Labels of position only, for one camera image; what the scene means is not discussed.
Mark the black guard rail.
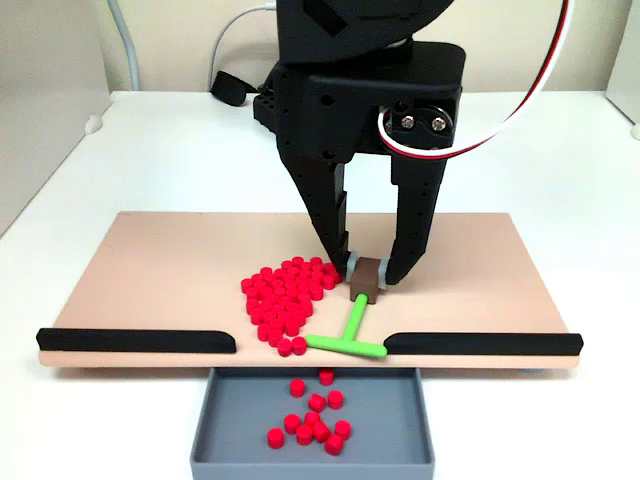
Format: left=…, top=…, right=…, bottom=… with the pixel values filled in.
left=35, top=327, right=237, bottom=355
left=382, top=331, right=584, bottom=357

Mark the beige wooden board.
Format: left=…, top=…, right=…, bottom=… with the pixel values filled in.
left=38, top=210, right=581, bottom=371

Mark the grey container tray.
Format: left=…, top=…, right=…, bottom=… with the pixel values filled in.
left=189, top=367, right=435, bottom=480

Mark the white USB cable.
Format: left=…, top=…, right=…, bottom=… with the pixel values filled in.
left=208, top=3, right=277, bottom=92

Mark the grey cable conduit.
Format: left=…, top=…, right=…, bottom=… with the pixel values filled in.
left=106, top=0, right=142, bottom=92

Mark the pile of red granules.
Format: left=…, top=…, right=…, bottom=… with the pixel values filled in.
left=240, top=255, right=346, bottom=358

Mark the white box panel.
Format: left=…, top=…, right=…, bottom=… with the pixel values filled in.
left=605, top=0, right=640, bottom=124

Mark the green T-shaped pusher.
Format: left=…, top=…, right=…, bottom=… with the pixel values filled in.
left=304, top=255, right=389, bottom=360

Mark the black clamp piece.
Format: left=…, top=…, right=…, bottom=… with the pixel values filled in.
left=209, top=70, right=261, bottom=108

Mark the beige cabinet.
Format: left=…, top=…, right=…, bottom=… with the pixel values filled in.
left=0, top=0, right=112, bottom=236

